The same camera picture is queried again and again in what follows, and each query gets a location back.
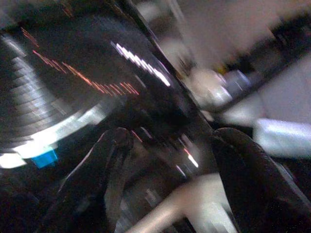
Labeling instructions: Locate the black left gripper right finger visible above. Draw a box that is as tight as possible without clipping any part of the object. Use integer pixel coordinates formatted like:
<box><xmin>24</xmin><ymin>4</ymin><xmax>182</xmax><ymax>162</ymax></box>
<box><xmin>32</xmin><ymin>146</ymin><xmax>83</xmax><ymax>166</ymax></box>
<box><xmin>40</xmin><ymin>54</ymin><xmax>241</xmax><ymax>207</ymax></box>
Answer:
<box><xmin>210</xmin><ymin>127</ymin><xmax>311</xmax><ymax>233</ymax></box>

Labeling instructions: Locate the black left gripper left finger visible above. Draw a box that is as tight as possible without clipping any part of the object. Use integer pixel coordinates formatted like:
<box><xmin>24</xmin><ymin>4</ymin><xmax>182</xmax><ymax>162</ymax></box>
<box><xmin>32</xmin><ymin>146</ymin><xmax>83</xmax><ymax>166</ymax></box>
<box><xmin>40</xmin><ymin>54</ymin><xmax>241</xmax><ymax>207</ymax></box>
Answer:
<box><xmin>36</xmin><ymin>126</ymin><xmax>134</xmax><ymax>233</ymax></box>

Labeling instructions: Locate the black front-load washing machine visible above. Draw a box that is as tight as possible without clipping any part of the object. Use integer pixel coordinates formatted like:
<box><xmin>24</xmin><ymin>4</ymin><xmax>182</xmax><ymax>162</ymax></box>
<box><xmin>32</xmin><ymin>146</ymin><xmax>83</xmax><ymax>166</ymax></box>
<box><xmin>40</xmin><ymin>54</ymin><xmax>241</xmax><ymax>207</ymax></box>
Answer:
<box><xmin>0</xmin><ymin>0</ymin><xmax>219</xmax><ymax>233</ymax></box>

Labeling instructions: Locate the blue detergent drawer tab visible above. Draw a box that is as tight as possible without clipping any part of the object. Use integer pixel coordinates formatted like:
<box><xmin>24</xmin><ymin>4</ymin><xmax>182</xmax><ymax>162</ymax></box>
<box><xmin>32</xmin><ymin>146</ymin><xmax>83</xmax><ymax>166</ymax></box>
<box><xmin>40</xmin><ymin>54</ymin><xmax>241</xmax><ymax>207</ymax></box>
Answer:
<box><xmin>31</xmin><ymin>148</ymin><xmax>59</xmax><ymax>169</ymax></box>

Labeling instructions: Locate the white storage box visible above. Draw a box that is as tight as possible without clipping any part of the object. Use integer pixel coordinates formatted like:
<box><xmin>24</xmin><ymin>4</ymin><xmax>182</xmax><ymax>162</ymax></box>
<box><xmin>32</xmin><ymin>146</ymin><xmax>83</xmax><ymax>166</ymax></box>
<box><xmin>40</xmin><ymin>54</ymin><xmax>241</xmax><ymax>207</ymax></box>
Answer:
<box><xmin>252</xmin><ymin>118</ymin><xmax>311</xmax><ymax>160</ymax></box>

